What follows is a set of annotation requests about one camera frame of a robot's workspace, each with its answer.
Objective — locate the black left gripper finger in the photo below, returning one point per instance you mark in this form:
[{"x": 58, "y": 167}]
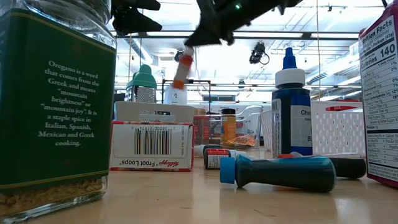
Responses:
[
  {"x": 133, "y": 3},
  {"x": 133, "y": 23}
]

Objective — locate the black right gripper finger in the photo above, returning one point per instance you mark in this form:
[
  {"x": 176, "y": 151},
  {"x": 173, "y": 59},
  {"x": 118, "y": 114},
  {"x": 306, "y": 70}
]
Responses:
[{"x": 203, "y": 39}]

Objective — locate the brown-lid spice jar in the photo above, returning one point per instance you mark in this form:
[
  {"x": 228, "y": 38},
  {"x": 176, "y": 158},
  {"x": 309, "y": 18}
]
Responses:
[{"x": 200, "y": 112}]

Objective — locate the red paprika tin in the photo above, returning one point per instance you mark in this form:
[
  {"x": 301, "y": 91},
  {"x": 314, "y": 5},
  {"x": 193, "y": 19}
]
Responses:
[{"x": 201, "y": 130}]

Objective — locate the orange spice jar black lid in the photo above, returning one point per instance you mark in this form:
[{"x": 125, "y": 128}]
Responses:
[{"x": 229, "y": 127}]

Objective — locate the orange seasoning packet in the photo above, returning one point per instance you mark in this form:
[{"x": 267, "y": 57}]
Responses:
[{"x": 244, "y": 140}]

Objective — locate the purple dropper bottle white cap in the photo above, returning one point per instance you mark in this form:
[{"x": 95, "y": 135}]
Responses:
[{"x": 199, "y": 151}]

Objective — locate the green-label oregano glass jar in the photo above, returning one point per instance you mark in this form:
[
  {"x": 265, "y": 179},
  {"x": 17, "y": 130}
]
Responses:
[{"x": 56, "y": 109}]

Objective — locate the red dropper bottle white cap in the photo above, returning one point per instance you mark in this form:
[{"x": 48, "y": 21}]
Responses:
[{"x": 214, "y": 158}]

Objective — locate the blue food colouring bottle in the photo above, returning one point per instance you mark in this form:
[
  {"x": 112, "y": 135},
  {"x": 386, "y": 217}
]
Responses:
[{"x": 292, "y": 124}]

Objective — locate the red Froot Loops box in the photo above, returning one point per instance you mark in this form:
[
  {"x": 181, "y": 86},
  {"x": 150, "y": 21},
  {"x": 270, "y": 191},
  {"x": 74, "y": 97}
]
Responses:
[
  {"x": 149, "y": 155},
  {"x": 340, "y": 108}
]

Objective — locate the blue gel tube blue cap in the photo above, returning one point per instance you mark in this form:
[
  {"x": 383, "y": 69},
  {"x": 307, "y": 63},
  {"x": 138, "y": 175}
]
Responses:
[{"x": 280, "y": 174}]

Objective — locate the white perforated plastic basket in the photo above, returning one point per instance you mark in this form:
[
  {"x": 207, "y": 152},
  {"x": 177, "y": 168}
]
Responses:
[{"x": 335, "y": 130}]

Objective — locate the pink cereal box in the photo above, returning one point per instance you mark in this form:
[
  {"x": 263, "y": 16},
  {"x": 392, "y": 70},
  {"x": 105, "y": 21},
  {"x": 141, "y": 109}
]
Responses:
[{"x": 382, "y": 109}]

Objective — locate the dark gel tube red cap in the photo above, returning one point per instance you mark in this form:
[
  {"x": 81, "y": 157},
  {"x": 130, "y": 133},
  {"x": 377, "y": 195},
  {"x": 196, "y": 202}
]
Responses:
[{"x": 348, "y": 168}]

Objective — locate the white pillar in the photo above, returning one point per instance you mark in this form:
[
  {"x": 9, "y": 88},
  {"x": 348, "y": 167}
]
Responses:
[{"x": 174, "y": 96}]

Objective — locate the black monitor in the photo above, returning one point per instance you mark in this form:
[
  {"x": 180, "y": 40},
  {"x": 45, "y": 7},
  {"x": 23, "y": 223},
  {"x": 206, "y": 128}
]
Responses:
[{"x": 118, "y": 98}]

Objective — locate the grey plastic bin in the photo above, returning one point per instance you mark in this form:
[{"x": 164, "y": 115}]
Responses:
[{"x": 130, "y": 112}]

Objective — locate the clear plastic bin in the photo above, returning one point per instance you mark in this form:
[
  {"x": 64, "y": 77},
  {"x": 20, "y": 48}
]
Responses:
[{"x": 252, "y": 121}]

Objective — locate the black ceiling camera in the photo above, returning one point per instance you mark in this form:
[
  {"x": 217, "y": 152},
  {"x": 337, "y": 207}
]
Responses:
[
  {"x": 256, "y": 53},
  {"x": 178, "y": 56}
]

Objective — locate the black rectangular stand frame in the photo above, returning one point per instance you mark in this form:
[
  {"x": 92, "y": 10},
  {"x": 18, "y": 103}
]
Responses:
[{"x": 199, "y": 81}]

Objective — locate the black overhead frame beam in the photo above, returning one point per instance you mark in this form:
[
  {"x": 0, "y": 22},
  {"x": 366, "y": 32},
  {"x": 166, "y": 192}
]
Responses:
[{"x": 280, "y": 34}]

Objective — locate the silver ventilation duct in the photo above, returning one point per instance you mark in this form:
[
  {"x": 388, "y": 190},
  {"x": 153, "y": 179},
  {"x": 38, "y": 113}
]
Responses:
[{"x": 339, "y": 67}]

